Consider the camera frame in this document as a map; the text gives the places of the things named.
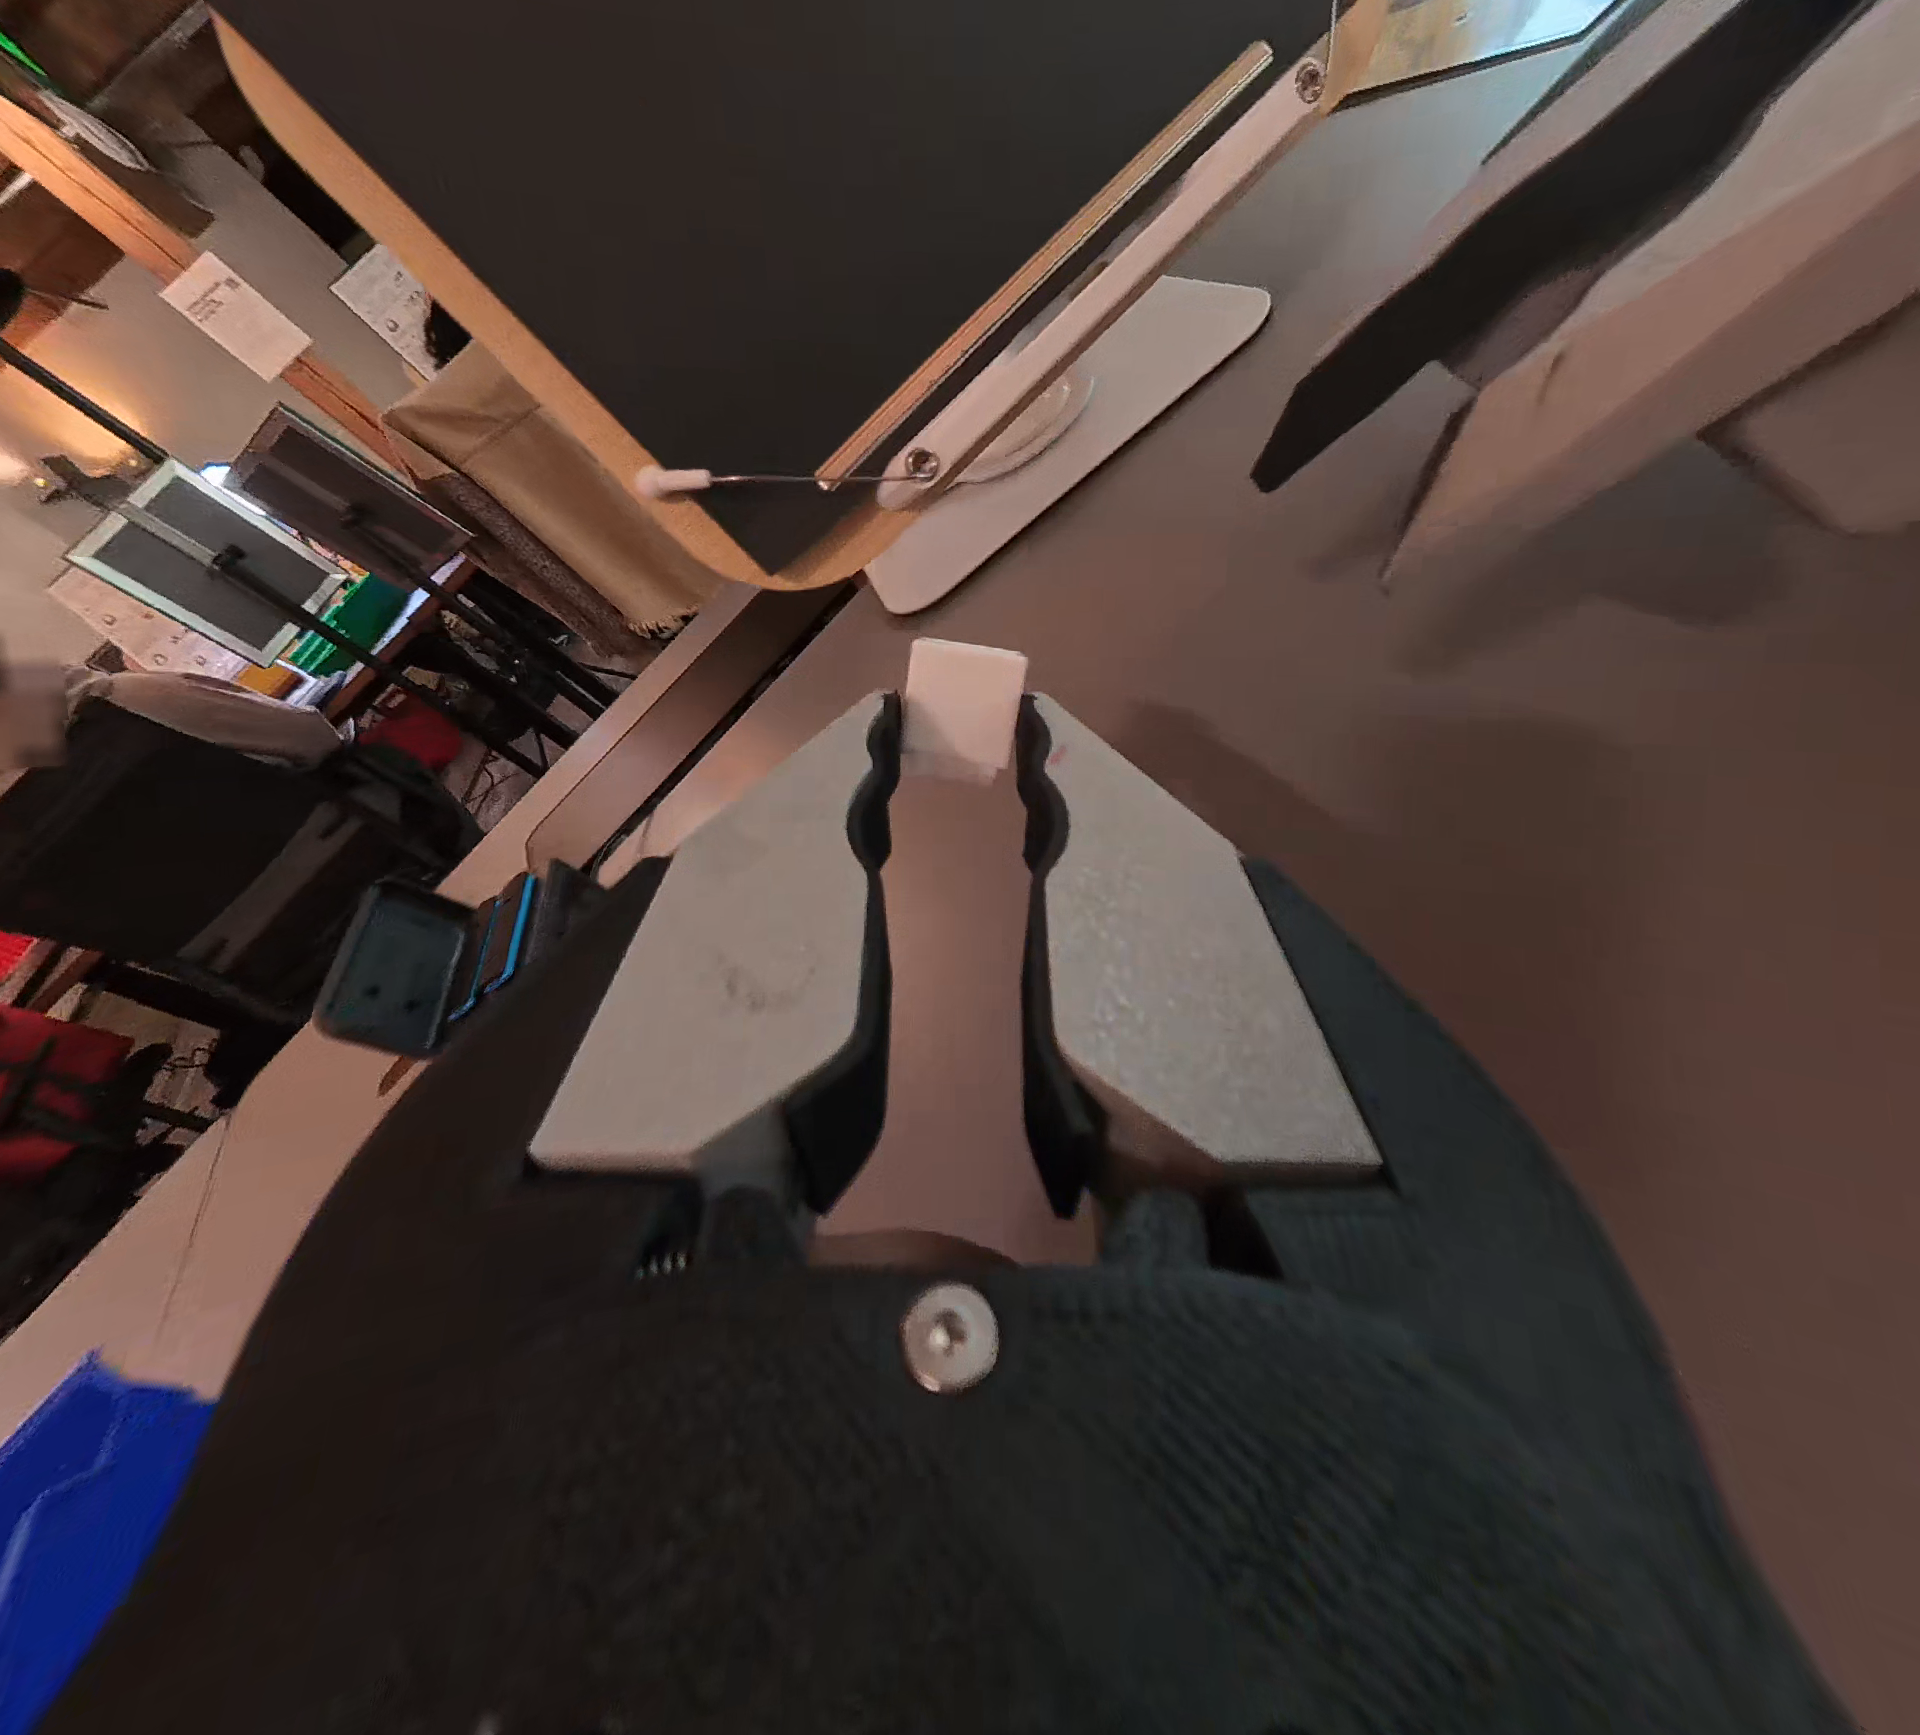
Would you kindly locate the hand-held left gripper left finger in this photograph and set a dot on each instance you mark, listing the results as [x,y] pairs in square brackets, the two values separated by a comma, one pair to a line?
[720,1000]

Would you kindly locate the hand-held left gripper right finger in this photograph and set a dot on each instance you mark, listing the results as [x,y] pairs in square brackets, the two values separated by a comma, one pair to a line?
[1170,1000]

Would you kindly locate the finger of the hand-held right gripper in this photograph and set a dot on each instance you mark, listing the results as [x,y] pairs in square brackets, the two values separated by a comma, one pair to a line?
[1425,318]
[1650,370]

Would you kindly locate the small white plastic block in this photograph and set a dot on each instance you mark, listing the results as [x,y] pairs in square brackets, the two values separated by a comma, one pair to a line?
[961,700]

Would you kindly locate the blue plastic bin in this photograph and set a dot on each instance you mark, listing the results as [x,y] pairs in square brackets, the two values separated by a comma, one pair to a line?
[74,1540]

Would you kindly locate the white board stand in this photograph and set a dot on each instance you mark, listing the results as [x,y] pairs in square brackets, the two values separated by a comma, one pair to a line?
[1155,370]

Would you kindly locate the black charging case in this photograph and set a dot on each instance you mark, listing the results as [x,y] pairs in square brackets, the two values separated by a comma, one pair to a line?
[391,970]

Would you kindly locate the green bin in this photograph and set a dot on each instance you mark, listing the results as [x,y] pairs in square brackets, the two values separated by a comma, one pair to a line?
[360,626]

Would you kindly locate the dark framed grey panel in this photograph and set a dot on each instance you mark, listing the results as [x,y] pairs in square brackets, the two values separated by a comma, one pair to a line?
[360,474]

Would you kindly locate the red bag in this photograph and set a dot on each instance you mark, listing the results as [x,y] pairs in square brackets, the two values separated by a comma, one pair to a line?
[60,1060]

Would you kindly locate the small white paper notice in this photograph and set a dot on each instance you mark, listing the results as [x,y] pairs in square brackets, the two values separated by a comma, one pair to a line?
[374,292]

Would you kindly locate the large white paper notice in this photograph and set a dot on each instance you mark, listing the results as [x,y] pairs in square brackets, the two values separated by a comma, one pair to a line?
[232,318]

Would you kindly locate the black board with wooden frame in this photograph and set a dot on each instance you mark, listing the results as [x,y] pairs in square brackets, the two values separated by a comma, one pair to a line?
[675,115]

